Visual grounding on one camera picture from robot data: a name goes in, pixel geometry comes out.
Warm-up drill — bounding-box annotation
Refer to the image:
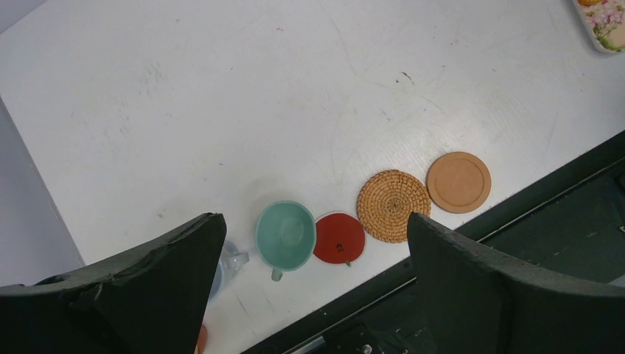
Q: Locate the floral serving tray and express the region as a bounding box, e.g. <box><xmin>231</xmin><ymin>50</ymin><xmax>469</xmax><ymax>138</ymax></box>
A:
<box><xmin>572</xmin><ymin>0</ymin><xmax>624</xmax><ymax>54</ymax></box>

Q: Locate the green teacup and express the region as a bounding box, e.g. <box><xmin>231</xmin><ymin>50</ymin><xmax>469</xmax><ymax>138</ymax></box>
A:
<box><xmin>255</xmin><ymin>201</ymin><xmax>317</xmax><ymax>282</ymax></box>

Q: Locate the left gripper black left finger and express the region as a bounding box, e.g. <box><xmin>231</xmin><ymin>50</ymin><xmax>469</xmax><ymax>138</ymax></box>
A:
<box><xmin>1</xmin><ymin>213</ymin><xmax>226</xmax><ymax>353</ymax></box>

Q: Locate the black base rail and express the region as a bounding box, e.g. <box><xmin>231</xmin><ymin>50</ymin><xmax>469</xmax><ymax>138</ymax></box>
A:
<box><xmin>251</xmin><ymin>133</ymin><xmax>624</xmax><ymax>353</ymax></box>

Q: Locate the woven rattan coaster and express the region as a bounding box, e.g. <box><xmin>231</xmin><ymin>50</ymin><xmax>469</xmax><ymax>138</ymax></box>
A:
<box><xmin>356</xmin><ymin>170</ymin><xmax>431</xmax><ymax>243</ymax></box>

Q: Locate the orange round coaster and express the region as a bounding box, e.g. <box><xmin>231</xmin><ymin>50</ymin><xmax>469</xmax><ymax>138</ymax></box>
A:
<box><xmin>426</xmin><ymin>152</ymin><xmax>492</xmax><ymax>214</ymax></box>

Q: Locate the light blue mug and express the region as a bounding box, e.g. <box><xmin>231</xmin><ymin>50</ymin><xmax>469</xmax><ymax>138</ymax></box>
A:
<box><xmin>208</xmin><ymin>240</ymin><xmax>250</xmax><ymax>305</ymax></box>

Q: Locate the orange small mug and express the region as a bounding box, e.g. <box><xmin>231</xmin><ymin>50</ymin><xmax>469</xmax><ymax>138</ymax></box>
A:
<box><xmin>194</xmin><ymin>324</ymin><xmax>208</xmax><ymax>354</ymax></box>

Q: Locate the red apple coaster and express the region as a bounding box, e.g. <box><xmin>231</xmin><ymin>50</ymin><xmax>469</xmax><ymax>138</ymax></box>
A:
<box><xmin>313</xmin><ymin>212</ymin><xmax>366</xmax><ymax>267</ymax></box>

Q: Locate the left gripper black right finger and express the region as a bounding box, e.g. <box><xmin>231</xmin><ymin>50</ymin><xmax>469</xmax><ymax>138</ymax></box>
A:
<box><xmin>407</xmin><ymin>213</ymin><xmax>624</xmax><ymax>353</ymax></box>

